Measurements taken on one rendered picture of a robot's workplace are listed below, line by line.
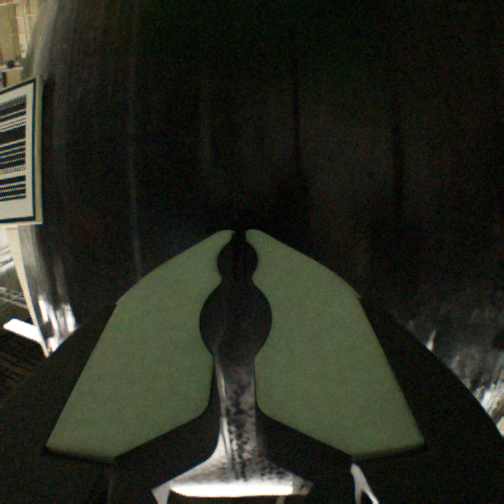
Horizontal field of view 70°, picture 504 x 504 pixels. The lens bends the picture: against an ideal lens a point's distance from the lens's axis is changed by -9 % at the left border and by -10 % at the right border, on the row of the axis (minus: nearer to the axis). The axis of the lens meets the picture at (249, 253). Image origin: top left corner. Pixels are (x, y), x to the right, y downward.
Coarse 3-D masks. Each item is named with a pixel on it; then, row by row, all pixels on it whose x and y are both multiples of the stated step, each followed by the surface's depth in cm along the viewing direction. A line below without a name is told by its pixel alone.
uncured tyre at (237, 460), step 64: (64, 0) 15; (128, 0) 14; (192, 0) 14; (256, 0) 13; (320, 0) 13; (384, 0) 13; (448, 0) 13; (64, 64) 14; (128, 64) 13; (192, 64) 13; (256, 64) 13; (320, 64) 13; (384, 64) 13; (448, 64) 13; (64, 128) 14; (128, 128) 13; (192, 128) 13; (256, 128) 13; (320, 128) 13; (384, 128) 13; (448, 128) 13; (64, 192) 14; (128, 192) 14; (192, 192) 14; (256, 192) 14; (320, 192) 14; (384, 192) 14; (448, 192) 13; (64, 256) 15; (128, 256) 14; (320, 256) 14; (384, 256) 14; (448, 256) 14; (64, 320) 16; (448, 320) 15; (256, 448) 18
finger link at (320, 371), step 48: (288, 288) 9; (336, 288) 9; (288, 336) 8; (336, 336) 8; (288, 384) 7; (336, 384) 7; (384, 384) 7; (288, 432) 6; (336, 432) 6; (384, 432) 6
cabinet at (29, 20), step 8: (24, 0) 331; (32, 0) 333; (40, 0) 341; (16, 8) 337; (24, 8) 334; (32, 8) 336; (16, 16) 341; (32, 16) 338; (32, 24) 341; (24, 40) 350; (24, 48) 354; (24, 56) 358
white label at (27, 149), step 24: (0, 96) 15; (24, 96) 14; (0, 120) 15; (24, 120) 14; (0, 144) 15; (24, 144) 14; (0, 168) 15; (24, 168) 14; (0, 192) 15; (24, 192) 15; (0, 216) 15; (24, 216) 15
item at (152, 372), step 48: (240, 240) 14; (144, 288) 10; (192, 288) 9; (144, 336) 8; (192, 336) 8; (96, 384) 7; (144, 384) 7; (192, 384) 7; (96, 432) 6; (144, 432) 6; (192, 432) 7
